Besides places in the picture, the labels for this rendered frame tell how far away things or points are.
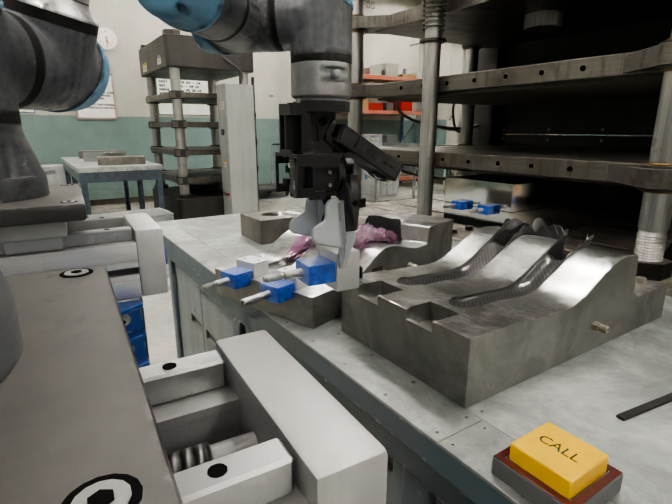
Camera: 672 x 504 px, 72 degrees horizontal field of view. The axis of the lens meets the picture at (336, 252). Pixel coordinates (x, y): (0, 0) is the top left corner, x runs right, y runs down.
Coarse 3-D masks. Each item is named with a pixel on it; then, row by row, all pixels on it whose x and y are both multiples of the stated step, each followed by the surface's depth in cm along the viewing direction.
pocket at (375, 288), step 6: (372, 282) 71; (378, 282) 71; (384, 282) 71; (360, 288) 69; (366, 288) 70; (372, 288) 71; (378, 288) 72; (384, 288) 71; (390, 288) 70; (396, 288) 69; (360, 294) 70; (366, 294) 71; (372, 294) 71; (378, 294) 72; (384, 294) 71; (372, 300) 67
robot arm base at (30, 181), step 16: (0, 112) 51; (16, 112) 54; (0, 128) 51; (16, 128) 54; (0, 144) 51; (16, 144) 53; (0, 160) 51; (16, 160) 53; (32, 160) 55; (0, 176) 50; (16, 176) 53; (32, 176) 54; (0, 192) 50; (16, 192) 52; (32, 192) 54; (48, 192) 57
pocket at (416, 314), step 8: (424, 304) 62; (432, 304) 63; (408, 312) 61; (416, 312) 62; (424, 312) 63; (432, 312) 63; (440, 312) 62; (448, 312) 60; (456, 312) 59; (408, 320) 60; (416, 320) 62; (424, 320) 63; (432, 320) 63; (424, 328) 58
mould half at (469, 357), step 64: (448, 256) 84; (512, 256) 77; (576, 256) 71; (384, 320) 65; (448, 320) 57; (512, 320) 57; (576, 320) 64; (640, 320) 76; (448, 384) 56; (512, 384) 58
